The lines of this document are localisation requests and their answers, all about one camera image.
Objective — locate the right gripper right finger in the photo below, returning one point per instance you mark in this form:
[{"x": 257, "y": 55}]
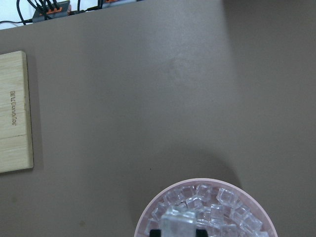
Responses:
[{"x": 201, "y": 233}]

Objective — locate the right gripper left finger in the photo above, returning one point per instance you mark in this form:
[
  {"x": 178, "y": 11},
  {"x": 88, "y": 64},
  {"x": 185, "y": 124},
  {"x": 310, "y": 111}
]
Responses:
[{"x": 154, "y": 233}]

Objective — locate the clear ice cube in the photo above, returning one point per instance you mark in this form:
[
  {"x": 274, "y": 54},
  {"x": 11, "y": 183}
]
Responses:
[{"x": 177, "y": 222}]

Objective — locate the pink bowl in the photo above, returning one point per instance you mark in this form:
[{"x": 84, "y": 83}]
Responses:
[{"x": 222, "y": 209}]

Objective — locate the bamboo cutting board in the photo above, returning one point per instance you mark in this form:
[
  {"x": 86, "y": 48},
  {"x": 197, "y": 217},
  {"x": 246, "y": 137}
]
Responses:
[{"x": 16, "y": 146}]

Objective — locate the right usb hub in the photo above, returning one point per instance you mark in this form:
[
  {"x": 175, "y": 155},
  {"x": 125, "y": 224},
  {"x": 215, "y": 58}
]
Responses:
[{"x": 113, "y": 3}]

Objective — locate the usb hub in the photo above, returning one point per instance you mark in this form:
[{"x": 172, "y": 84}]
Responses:
[
  {"x": 51, "y": 9},
  {"x": 113, "y": 3}
]

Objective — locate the left usb hub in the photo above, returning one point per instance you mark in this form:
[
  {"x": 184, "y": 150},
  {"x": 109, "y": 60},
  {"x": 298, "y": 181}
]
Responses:
[{"x": 51, "y": 9}]

